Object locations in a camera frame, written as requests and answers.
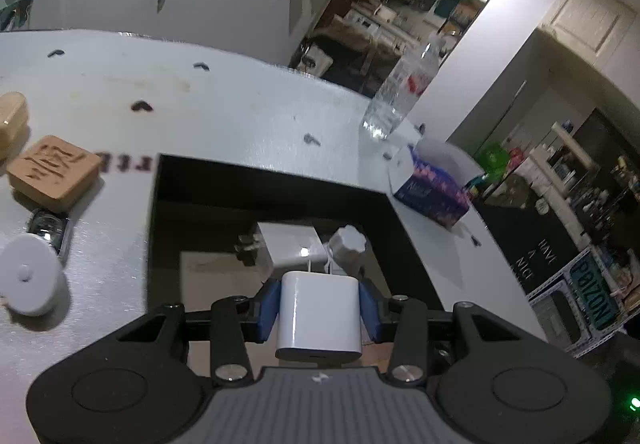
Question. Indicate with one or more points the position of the white round tape measure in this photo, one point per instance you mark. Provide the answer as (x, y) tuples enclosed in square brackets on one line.
[(33, 282)]

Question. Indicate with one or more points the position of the clear plastic water bottle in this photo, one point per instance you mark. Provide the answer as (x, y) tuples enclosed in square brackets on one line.
[(403, 87)]

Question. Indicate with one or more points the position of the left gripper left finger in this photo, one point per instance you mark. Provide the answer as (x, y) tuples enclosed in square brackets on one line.
[(236, 321)]

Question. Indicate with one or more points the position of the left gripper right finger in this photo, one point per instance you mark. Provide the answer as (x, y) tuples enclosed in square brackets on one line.
[(402, 322)]

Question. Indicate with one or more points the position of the black cardboard box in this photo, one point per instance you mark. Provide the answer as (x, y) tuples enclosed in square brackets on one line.
[(200, 208)]

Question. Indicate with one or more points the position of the white power adapter with plug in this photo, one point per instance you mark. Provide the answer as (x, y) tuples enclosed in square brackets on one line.
[(276, 248)]

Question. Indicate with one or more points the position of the brown carved wooden block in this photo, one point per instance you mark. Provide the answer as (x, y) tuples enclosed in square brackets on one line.
[(54, 173)]

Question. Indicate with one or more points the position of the white suction knob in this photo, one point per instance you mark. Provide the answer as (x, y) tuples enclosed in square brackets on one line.
[(345, 250)]

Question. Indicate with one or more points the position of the white usb charger cube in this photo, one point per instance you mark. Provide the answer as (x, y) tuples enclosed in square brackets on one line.
[(319, 318)]

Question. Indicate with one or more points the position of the purple floral tissue box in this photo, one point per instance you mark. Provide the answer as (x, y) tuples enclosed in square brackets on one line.
[(431, 177)]

